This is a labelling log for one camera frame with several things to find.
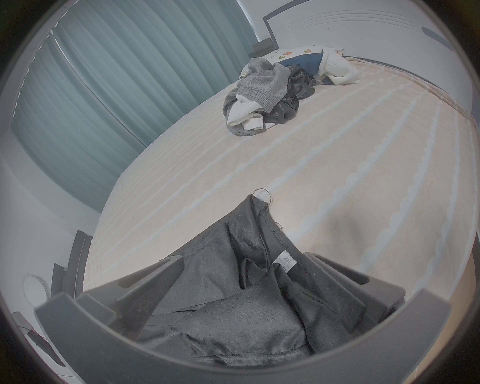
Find round white framed mirror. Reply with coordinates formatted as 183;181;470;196
22;274;49;304

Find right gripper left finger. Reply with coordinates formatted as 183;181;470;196
77;255;187;332

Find grey bedside table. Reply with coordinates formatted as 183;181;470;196
252;37;279;59

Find black chest of drawers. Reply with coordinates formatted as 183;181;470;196
50;229;94;297

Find black T-shirt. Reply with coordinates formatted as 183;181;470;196
137;188;367;367

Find white printed pillow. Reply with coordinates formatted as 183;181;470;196
259;47;346;66

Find pile of clothes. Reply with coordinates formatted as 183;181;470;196
223;47;362;136

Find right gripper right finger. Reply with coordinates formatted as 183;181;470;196
302;252;406;328

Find bed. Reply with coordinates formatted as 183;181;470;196
83;0;480;301

